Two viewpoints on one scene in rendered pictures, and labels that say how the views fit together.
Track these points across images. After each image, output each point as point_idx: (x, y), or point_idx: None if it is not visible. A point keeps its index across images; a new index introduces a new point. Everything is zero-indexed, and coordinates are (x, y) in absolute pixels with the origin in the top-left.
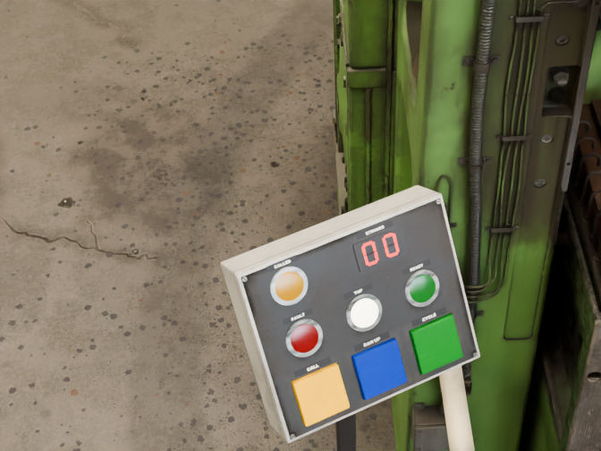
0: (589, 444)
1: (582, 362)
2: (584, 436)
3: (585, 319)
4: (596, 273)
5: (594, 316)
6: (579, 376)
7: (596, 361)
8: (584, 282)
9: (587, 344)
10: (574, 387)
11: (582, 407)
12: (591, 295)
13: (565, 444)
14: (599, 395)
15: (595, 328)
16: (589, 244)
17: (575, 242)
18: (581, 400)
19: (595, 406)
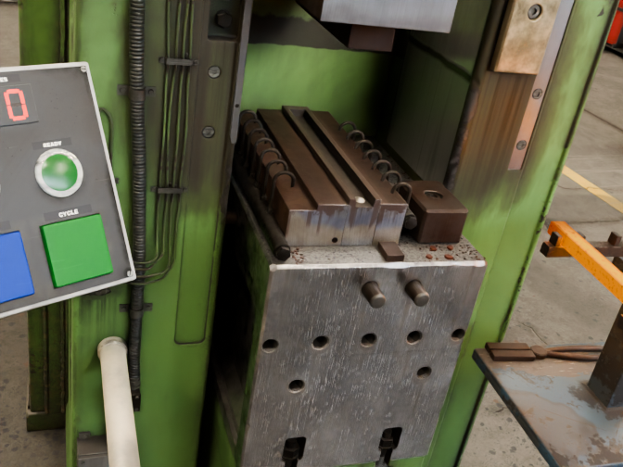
0: (266, 444)
1: (257, 331)
2: (260, 432)
3: (259, 278)
4: (268, 222)
5: (268, 262)
6: (253, 351)
7: (272, 322)
8: (256, 238)
9: (261, 305)
10: (248, 369)
11: (258, 391)
12: (264, 246)
13: (241, 447)
14: (275, 373)
15: (270, 276)
16: (260, 203)
17: (246, 209)
18: (257, 381)
19: (272, 389)
